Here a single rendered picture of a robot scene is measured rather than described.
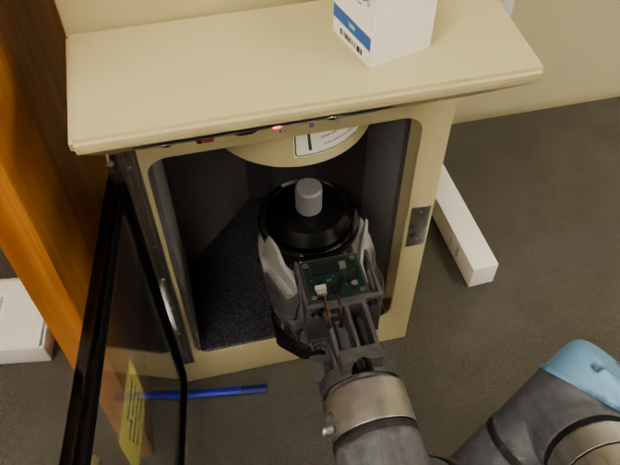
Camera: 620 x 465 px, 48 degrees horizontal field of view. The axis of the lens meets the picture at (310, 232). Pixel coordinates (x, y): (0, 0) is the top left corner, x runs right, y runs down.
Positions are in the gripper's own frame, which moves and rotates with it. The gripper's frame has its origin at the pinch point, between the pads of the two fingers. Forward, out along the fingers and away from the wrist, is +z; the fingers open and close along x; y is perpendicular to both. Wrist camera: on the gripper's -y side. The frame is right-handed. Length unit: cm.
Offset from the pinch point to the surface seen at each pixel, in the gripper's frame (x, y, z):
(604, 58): -65, -21, 43
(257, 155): 4.6, 10.5, 2.5
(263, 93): 5.4, 28.8, -10.1
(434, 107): -11.7, 15.8, -0.4
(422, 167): -11.6, 7.7, -0.3
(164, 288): 16.5, -4.7, -0.3
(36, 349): 36.3, -24.2, 7.5
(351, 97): -0.2, 28.8, -11.7
